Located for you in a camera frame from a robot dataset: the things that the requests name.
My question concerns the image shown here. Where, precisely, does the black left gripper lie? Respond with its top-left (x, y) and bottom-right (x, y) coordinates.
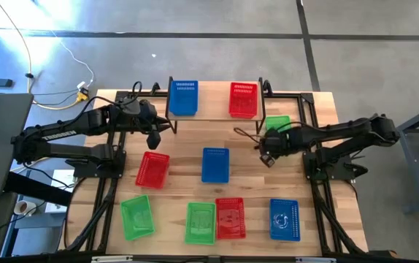
top-left (136, 99), bottom-right (173, 134)

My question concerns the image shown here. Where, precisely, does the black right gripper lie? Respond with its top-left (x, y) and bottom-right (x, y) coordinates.
top-left (255, 129), bottom-right (294, 157)

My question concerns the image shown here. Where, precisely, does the green plastic basket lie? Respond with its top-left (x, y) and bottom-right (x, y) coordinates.
top-left (264, 115), bottom-right (292, 132)
top-left (120, 194), bottom-right (156, 242)
top-left (184, 201), bottom-right (217, 245)

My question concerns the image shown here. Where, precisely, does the blue plastic basket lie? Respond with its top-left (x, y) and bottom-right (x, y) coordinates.
top-left (168, 80), bottom-right (199, 117)
top-left (269, 198), bottom-right (301, 243)
top-left (201, 147), bottom-right (231, 184)

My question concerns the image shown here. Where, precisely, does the red plastic basket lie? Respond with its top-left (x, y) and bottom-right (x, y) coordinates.
top-left (134, 150), bottom-right (171, 191)
top-left (228, 82), bottom-right (259, 120)
top-left (215, 197), bottom-right (247, 240)

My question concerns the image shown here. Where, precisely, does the yellow power plug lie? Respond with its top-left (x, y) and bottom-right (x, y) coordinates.
top-left (76, 82), bottom-right (91, 103)

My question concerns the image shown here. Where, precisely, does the white box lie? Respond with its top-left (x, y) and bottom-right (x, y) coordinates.
top-left (44, 169), bottom-right (76, 215)

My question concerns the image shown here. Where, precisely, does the white paper cup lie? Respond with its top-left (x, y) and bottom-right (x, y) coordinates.
top-left (13, 199), bottom-right (38, 217)

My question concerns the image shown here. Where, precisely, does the grey desk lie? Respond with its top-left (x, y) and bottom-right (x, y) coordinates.
top-left (0, 93), bottom-right (35, 200)

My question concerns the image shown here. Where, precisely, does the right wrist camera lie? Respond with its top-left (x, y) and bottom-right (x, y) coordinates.
top-left (260, 153), bottom-right (277, 169)

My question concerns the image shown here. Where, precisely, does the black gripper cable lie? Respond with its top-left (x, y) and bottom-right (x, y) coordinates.
top-left (233, 126), bottom-right (265, 145)

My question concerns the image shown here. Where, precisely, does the black aluminium rig frame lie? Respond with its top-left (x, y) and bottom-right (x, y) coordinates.
top-left (63, 89), bottom-right (396, 263)

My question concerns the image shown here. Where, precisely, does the white floor cable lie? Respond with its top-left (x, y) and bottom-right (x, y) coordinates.
top-left (50, 31), bottom-right (96, 91)

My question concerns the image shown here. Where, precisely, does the yellow floor cable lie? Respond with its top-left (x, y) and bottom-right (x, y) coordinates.
top-left (0, 0), bottom-right (91, 111)

